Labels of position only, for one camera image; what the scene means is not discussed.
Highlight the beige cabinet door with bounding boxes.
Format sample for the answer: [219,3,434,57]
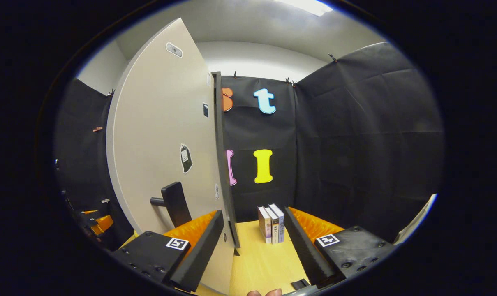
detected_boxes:
[106,18,237,296]

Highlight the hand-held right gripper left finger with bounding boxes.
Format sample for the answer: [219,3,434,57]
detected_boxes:
[111,210,225,293]

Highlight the white purple book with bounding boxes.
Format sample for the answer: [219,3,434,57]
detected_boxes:
[258,206,272,244]

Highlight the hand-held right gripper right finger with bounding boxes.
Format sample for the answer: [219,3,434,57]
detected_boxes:
[283,207,397,288]

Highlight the black backdrop cloth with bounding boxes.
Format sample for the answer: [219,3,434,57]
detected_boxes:
[53,41,445,247]

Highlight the ceiling light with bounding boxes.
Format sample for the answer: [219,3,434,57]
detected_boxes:
[275,0,333,17]

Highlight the black door handle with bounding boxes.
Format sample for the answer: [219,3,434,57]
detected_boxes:
[150,181,192,228]

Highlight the dark grey cabinet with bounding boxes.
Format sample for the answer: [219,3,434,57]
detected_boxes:
[210,71,241,255]

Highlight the beige book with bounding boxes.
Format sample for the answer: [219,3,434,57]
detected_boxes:
[264,206,280,245]

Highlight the lavender book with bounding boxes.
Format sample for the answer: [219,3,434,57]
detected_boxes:
[269,203,285,243]

